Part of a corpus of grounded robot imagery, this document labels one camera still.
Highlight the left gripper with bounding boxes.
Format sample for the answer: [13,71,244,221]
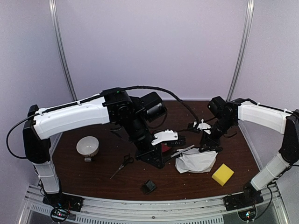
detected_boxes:
[124,114,164,169]

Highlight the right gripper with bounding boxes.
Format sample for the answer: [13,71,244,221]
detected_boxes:
[199,116,236,152]

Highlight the black scissors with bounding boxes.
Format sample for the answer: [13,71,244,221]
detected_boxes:
[170,145,195,158]
[110,154,134,179]

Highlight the white zipper pouch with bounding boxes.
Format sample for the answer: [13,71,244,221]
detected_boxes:
[175,148,218,174]

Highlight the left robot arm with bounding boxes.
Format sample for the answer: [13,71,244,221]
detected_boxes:
[18,88,167,207]

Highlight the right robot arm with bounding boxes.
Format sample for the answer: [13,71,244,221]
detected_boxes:
[193,96,299,206]

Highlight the red floral plate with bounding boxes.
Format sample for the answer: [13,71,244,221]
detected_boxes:
[161,143,172,153]

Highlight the yellow sponge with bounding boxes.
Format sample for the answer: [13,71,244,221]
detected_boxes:
[212,164,234,186]

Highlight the black clipper guard comb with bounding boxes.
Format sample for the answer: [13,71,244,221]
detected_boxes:
[141,180,157,195]

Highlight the white ceramic bowl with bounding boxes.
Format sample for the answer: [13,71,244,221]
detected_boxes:
[76,136,99,157]

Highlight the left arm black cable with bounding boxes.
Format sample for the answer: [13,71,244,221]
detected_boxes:
[116,85,201,124]

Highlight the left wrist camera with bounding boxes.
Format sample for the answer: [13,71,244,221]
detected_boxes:
[151,130,186,147]

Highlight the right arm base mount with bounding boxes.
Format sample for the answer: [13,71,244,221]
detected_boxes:
[223,191,264,211]

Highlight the front aluminium rail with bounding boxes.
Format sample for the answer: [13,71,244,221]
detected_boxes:
[23,184,288,224]

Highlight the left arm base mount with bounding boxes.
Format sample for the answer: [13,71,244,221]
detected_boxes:
[43,192,83,212]

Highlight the right aluminium frame post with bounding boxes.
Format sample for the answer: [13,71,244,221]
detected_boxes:
[227,0,255,101]

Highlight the aluminium frame post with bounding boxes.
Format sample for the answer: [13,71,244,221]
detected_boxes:
[49,0,78,101]
[227,0,255,101]

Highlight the left aluminium frame post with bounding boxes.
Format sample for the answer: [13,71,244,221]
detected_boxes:
[49,0,78,101]

